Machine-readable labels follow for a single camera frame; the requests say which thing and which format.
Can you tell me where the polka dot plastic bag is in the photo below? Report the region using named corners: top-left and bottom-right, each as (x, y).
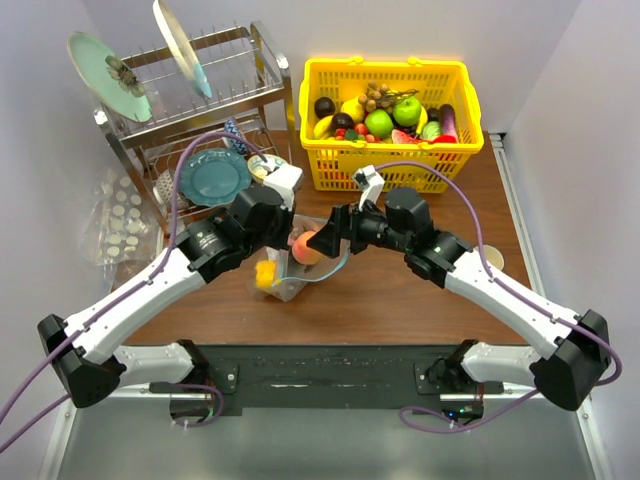
top-left (80, 168), bottom-right (164, 293)

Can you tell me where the brown grape bunch toy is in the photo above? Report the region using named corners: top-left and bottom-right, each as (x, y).
top-left (358, 80), bottom-right (395, 113)

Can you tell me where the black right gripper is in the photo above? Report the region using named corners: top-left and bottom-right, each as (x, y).
top-left (307, 195), bottom-right (411, 259)

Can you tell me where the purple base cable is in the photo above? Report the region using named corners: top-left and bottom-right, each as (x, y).
top-left (159, 379), bottom-right (225, 429)
top-left (398, 389), bottom-right (541, 432)

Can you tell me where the steel two-tier dish rack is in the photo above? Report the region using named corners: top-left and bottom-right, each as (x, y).
top-left (92, 19), bottom-right (303, 239)

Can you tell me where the cream ceramic mug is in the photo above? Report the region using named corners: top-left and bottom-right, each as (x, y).
top-left (482, 245), bottom-right (505, 271)

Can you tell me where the blue zigzag bowl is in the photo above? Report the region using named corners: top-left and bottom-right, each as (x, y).
top-left (223, 118), bottom-right (251, 157)

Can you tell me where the clear zip bag blue seal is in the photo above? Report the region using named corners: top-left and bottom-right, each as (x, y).
top-left (248, 214), bottom-right (349, 302)

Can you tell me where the grey patterned bowl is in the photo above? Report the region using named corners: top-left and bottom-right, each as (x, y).
top-left (153, 169), bottom-right (189, 210)

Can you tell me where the red pepper toy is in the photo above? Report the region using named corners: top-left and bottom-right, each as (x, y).
top-left (431, 135), bottom-right (458, 144)

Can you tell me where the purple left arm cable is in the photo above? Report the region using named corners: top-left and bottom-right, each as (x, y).
top-left (0, 132), bottom-right (274, 451)

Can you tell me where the yellow blue patterned bowl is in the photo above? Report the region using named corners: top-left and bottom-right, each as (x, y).
top-left (247, 154), bottom-right (287, 184)

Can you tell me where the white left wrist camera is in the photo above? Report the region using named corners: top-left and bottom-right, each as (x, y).
top-left (263, 164), bottom-right (303, 210)

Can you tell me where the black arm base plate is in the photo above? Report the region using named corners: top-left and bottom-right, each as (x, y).
top-left (149, 344), bottom-right (504, 420)

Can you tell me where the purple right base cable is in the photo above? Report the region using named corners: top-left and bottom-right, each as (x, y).
top-left (398, 389), bottom-right (541, 432)

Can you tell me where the teal scalloped plate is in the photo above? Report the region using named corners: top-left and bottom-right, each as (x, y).
top-left (178, 148), bottom-right (252, 207)

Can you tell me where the yellow pear toy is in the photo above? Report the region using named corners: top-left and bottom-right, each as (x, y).
top-left (341, 97), bottom-right (366, 124)

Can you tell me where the mint green flower plate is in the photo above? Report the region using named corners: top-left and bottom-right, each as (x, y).
top-left (67, 32), bottom-right (152, 123)

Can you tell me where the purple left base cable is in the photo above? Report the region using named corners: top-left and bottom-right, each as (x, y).
top-left (159, 379), bottom-right (225, 429)

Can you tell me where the yellow plastic basket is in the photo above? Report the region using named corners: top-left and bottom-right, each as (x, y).
top-left (299, 57), bottom-right (484, 194)

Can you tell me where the dark avocado toy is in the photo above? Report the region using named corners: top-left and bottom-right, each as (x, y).
top-left (314, 96), bottom-right (336, 119)
top-left (331, 112), bottom-right (355, 131)

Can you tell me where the yellow bell pepper toy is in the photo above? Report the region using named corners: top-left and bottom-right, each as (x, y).
top-left (254, 260), bottom-right (281, 290)

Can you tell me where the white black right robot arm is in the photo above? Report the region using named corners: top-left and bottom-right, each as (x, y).
top-left (307, 188), bottom-right (612, 411)

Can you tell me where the purple eggplant toy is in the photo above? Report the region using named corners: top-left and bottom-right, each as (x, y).
top-left (439, 104), bottom-right (458, 143)

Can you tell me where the watermelon slice toy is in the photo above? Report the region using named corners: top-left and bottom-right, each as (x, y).
top-left (391, 129), bottom-right (421, 145)

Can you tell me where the beige blue-edged plate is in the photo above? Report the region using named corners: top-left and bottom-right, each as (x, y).
top-left (152, 0), bottom-right (212, 99)

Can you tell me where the green apple toy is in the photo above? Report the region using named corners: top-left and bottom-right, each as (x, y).
top-left (392, 96), bottom-right (423, 127)
top-left (364, 109), bottom-right (394, 140)

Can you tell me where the yellow banana toy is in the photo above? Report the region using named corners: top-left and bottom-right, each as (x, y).
top-left (313, 115), bottom-right (333, 140)

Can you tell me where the red yellow apple toy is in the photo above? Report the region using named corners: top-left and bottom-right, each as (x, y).
top-left (291, 231), bottom-right (323, 266)

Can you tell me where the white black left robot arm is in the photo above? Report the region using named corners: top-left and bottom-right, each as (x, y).
top-left (37, 185), bottom-right (295, 408)

